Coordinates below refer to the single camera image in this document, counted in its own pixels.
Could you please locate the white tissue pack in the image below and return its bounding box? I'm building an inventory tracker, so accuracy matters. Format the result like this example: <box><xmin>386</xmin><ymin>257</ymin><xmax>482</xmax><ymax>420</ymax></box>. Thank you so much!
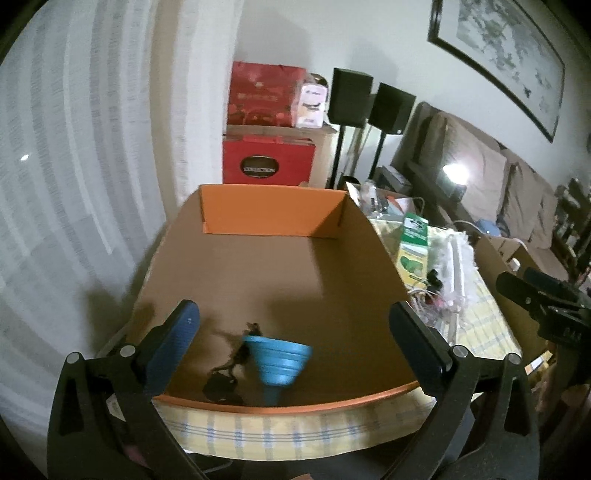
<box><xmin>295</xmin><ymin>76</ymin><xmax>329</xmax><ymax>128</ymax></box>

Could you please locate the white curtain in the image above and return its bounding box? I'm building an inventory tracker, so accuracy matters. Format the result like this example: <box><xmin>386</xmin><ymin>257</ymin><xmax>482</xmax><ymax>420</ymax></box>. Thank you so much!
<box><xmin>0</xmin><ymin>0</ymin><xmax>241</xmax><ymax>462</ymax></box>

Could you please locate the orange cardboard box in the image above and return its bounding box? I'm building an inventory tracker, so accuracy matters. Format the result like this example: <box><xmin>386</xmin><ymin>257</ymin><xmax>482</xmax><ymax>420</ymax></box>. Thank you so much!
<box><xmin>124</xmin><ymin>184</ymin><xmax>437</xmax><ymax>414</ymax></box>

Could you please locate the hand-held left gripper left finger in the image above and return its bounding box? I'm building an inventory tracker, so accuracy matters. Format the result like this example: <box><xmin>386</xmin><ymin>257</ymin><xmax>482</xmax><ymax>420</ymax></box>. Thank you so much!
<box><xmin>47</xmin><ymin>299</ymin><xmax>208</xmax><ymax>480</ymax></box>

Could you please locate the framed ink painting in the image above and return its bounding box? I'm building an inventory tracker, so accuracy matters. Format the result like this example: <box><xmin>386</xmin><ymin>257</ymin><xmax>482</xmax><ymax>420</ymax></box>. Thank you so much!
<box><xmin>427</xmin><ymin>0</ymin><xmax>566</xmax><ymax>144</ymax></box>

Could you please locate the dark wooden chair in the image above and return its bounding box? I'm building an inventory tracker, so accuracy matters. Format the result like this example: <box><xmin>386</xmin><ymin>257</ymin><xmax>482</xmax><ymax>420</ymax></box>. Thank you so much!
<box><xmin>554</xmin><ymin>178</ymin><xmax>591</xmax><ymax>278</ymax></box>

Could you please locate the red gift bag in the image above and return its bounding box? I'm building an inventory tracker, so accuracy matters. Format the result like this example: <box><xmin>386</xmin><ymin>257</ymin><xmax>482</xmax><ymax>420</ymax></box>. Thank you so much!
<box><xmin>226</xmin><ymin>61</ymin><xmax>308</xmax><ymax>127</ymax></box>

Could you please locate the black speaker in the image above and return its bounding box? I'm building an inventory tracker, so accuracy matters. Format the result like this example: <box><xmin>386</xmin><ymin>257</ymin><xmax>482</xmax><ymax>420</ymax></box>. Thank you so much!
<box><xmin>368</xmin><ymin>83</ymin><xmax>416</xmax><ymax>136</ymax></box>
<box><xmin>329</xmin><ymin>68</ymin><xmax>374</xmax><ymax>127</ymax></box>

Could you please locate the yellow checked tablecloth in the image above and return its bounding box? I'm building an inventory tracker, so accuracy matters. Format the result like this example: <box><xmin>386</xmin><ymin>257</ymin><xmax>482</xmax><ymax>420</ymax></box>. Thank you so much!
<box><xmin>154</xmin><ymin>217</ymin><xmax>522</xmax><ymax>460</ymax></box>

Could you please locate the green toothpaste box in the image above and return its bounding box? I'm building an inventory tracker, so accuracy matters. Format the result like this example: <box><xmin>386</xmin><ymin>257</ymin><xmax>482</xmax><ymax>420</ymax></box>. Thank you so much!
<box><xmin>397</xmin><ymin>213</ymin><xmax>430</xmax><ymax>283</ymax></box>

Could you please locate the blue collapsible funnel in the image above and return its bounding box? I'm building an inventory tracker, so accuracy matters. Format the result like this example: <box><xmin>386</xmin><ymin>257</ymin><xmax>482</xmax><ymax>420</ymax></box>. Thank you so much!
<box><xmin>242</xmin><ymin>335</ymin><xmax>315</xmax><ymax>408</ymax></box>

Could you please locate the brown sofa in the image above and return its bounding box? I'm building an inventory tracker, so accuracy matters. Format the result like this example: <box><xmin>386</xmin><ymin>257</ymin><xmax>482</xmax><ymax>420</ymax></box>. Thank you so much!
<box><xmin>392</xmin><ymin>102</ymin><xmax>591</xmax><ymax>278</ymax></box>

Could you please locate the black lamp with light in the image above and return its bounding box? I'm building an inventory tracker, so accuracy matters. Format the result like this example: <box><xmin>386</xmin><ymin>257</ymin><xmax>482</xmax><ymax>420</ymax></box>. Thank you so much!
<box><xmin>441</xmin><ymin>164</ymin><xmax>469</xmax><ymax>199</ymax></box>

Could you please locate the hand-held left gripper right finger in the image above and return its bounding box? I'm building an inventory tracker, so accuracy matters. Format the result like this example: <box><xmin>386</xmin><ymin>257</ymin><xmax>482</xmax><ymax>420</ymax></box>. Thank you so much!
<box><xmin>389</xmin><ymin>301</ymin><xmax>541</xmax><ymax>480</ymax></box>

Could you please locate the black speaker stand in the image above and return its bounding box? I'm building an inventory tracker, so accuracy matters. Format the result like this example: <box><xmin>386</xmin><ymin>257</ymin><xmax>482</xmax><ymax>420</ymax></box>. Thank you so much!
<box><xmin>330</xmin><ymin>124</ymin><xmax>347</xmax><ymax>190</ymax></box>
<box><xmin>369</xmin><ymin>131</ymin><xmax>389</xmax><ymax>181</ymax></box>

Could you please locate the beige sofa cushion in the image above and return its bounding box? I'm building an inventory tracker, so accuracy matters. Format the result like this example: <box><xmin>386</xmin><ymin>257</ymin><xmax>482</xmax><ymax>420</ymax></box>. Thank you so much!
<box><xmin>499</xmin><ymin>151</ymin><xmax>559</xmax><ymax>243</ymax></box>
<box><xmin>428</xmin><ymin>113</ymin><xmax>506</xmax><ymax>220</ymax></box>

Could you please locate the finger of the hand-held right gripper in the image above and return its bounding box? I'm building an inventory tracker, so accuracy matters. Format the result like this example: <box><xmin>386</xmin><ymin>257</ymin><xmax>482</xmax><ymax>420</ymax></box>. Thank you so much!
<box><xmin>524</xmin><ymin>267</ymin><xmax>591</xmax><ymax>303</ymax></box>
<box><xmin>496</xmin><ymin>272</ymin><xmax>557</xmax><ymax>321</ymax></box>

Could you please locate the clutter of clear plastic items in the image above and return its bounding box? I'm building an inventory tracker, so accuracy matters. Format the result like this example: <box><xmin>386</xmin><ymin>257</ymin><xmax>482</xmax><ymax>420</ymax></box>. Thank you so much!
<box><xmin>346</xmin><ymin>180</ymin><xmax>423</xmax><ymax>217</ymax></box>

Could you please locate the white fluffy duster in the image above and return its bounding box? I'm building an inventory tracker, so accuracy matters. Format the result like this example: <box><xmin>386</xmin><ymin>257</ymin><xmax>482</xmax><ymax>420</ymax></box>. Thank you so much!
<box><xmin>429</xmin><ymin>231</ymin><xmax>476</xmax><ymax>315</ymax></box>

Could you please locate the open brown cardboard box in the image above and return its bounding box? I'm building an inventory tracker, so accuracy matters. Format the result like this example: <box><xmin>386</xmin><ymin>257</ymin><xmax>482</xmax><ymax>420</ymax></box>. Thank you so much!
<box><xmin>473</xmin><ymin>233</ymin><xmax>555</xmax><ymax>365</ymax></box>

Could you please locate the black cord bundle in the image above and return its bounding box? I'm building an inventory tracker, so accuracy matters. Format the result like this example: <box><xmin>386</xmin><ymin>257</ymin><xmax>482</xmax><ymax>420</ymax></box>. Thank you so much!
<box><xmin>202</xmin><ymin>322</ymin><xmax>262</xmax><ymax>403</ymax></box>

